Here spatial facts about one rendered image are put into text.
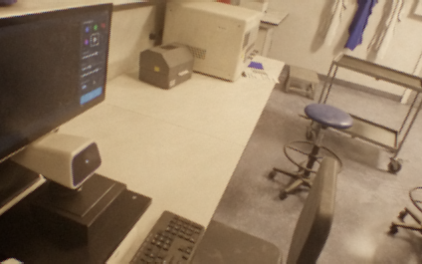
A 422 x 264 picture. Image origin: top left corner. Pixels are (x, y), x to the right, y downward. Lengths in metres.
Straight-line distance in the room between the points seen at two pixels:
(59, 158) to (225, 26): 1.62
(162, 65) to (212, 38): 0.45
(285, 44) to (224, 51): 3.57
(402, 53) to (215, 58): 4.05
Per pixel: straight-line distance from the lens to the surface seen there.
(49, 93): 0.77
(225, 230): 1.45
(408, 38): 5.82
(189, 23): 2.25
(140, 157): 1.30
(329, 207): 0.92
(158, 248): 0.94
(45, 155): 0.78
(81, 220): 0.81
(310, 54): 5.72
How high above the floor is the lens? 1.47
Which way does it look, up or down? 28 degrees down
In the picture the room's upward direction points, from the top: 11 degrees clockwise
